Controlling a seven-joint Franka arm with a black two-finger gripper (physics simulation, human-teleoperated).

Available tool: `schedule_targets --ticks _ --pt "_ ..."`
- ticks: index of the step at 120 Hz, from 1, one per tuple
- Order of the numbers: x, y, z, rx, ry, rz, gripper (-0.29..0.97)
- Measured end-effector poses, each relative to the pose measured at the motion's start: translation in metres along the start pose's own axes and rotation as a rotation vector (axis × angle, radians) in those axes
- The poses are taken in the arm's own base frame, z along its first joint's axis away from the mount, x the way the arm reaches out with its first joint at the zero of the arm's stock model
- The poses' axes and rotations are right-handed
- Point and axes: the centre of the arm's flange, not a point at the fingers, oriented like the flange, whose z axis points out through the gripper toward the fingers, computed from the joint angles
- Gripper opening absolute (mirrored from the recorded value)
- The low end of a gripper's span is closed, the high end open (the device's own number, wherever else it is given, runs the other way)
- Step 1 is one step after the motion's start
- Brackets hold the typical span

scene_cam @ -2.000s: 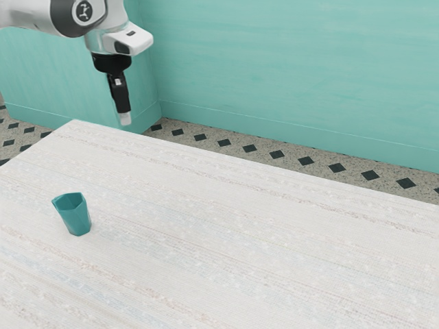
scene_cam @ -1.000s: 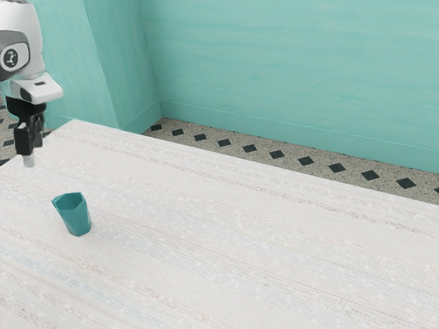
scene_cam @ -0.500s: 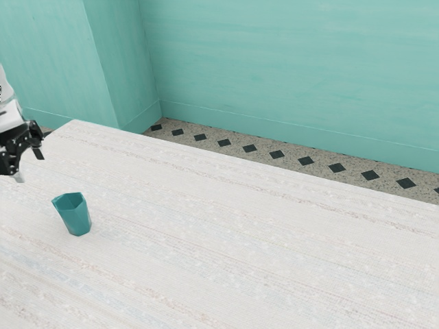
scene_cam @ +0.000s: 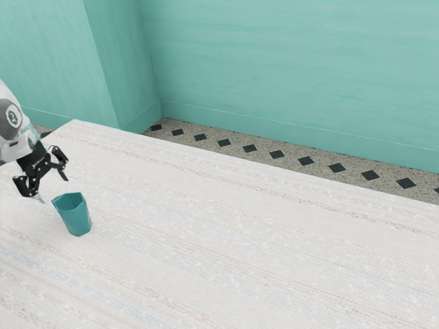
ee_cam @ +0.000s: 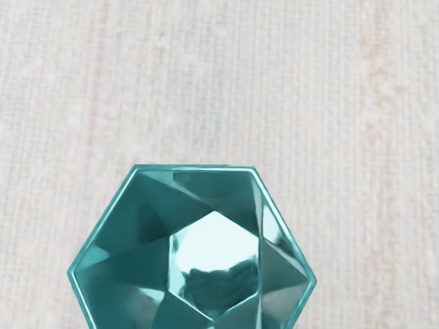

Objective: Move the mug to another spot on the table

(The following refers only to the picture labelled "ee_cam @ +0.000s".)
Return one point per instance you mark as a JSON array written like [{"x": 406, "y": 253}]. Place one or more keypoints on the teal faceted mug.
[{"x": 212, "y": 246}]

